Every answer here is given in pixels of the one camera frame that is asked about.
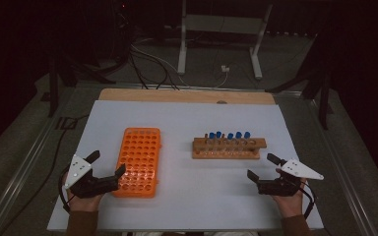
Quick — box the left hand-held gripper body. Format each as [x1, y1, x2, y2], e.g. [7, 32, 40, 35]
[63, 154, 118, 200]

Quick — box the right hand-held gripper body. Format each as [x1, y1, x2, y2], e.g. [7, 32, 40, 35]
[257, 158, 325, 198]

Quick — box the orange plastic tube rack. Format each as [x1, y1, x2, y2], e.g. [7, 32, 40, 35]
[111, 127, 162, 199]

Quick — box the wooden test tube rack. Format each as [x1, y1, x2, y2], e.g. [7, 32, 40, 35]
[191, 132, 268, 161]

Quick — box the person's left hand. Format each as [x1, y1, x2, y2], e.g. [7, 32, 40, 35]
[62, 173, 105, 212]

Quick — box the person's right hand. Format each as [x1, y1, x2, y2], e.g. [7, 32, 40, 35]
[271, 178, 308, 219]

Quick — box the white table mat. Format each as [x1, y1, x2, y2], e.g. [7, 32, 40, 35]
[46, 99, 325, 232]

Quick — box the black tripod stand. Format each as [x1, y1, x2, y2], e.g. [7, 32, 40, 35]
[265, 32, 335, 131]
[46, 48, 116, 118]

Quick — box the dark power strip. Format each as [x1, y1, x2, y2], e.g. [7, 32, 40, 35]
[265, 29, 320, 38]

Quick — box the white metal stand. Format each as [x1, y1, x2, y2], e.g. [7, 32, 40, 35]
[176, 0, 274, 81]

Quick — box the left hand-held gripper black cable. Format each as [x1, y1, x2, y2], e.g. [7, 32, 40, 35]
[57, 165, 77, 214]

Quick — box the hand-held gripper black cable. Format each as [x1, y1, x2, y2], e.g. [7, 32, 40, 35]
[57, 165, 77, 214]
[298, 181, 317, 220]

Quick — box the right hand-held gripper black cable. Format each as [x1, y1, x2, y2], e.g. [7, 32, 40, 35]
[298, 181, 317, 220]

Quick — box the black floor cable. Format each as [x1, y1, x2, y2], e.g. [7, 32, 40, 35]
[0, 113, 92, 236]

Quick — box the metal floor rail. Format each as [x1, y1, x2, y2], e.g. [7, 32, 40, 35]
[303, 93, 378, 236]
[0, 88, 77, 236]

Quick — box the bundle of black cables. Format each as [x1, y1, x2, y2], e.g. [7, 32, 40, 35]
[127, 45, 181, 91]

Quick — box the white cable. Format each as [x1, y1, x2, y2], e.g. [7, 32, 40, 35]
[130, 43, 230, 89]

